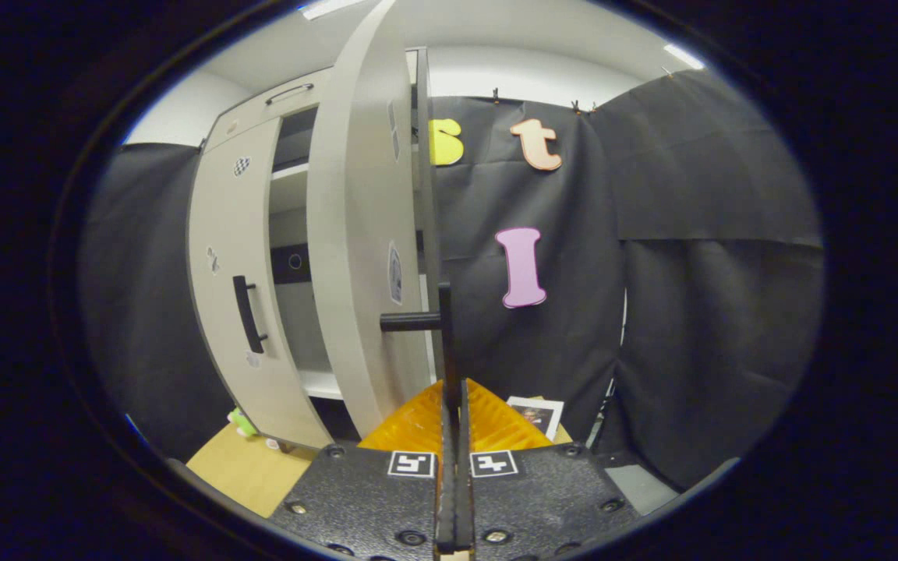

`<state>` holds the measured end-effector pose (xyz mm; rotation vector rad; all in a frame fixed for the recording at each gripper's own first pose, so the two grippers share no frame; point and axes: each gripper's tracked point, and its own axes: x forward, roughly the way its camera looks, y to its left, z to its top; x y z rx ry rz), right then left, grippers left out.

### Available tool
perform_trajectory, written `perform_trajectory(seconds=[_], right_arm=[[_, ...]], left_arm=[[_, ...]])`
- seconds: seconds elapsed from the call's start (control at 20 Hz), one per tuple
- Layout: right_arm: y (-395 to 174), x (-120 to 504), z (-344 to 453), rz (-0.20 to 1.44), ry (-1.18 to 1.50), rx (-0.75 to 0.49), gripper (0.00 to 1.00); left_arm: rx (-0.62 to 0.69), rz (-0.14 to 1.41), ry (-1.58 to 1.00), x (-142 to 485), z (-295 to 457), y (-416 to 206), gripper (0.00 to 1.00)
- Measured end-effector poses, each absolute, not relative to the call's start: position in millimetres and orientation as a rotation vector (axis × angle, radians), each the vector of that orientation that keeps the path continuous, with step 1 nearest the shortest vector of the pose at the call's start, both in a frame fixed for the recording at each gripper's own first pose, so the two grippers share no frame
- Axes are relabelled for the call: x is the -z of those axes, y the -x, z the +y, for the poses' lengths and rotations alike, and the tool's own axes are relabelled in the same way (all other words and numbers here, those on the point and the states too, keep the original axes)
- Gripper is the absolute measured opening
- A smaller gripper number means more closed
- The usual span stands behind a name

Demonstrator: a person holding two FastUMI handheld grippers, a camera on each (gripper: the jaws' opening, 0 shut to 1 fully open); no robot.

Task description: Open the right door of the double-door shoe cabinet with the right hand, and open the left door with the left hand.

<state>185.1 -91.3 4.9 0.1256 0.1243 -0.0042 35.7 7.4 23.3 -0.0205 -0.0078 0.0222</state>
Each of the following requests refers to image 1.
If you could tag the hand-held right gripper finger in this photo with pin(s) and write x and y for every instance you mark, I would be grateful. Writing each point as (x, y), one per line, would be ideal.
(446, 483)
(464, 483)

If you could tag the grey double-door shoe cabinet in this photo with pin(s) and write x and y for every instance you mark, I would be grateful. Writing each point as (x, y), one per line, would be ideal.
(293, 304)

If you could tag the grey door with square stickers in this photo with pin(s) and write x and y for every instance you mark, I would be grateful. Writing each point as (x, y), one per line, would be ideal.
(355, 234)

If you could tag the grey door with checkered sticker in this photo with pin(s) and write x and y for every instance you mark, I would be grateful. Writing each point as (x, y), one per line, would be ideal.
(223, 234)

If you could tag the white cabinet shelf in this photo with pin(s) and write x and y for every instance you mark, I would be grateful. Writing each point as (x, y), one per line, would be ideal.
(289, 171)
(320, 383)

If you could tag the grey cabinet drawer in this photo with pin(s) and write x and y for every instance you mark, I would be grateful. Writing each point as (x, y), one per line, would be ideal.
(262, 109)

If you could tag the stack of magazines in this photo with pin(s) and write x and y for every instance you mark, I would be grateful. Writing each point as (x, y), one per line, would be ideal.
(539, 413)

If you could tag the green pink plush toy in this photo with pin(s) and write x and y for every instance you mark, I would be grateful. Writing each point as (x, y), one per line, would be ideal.
(242, 423)

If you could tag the black backdrop cloth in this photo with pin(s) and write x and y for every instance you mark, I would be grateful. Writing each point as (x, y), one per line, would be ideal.
(691, 195)

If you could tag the small ceiling light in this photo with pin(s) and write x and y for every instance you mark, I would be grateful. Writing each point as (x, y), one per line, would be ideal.
(683, 56)

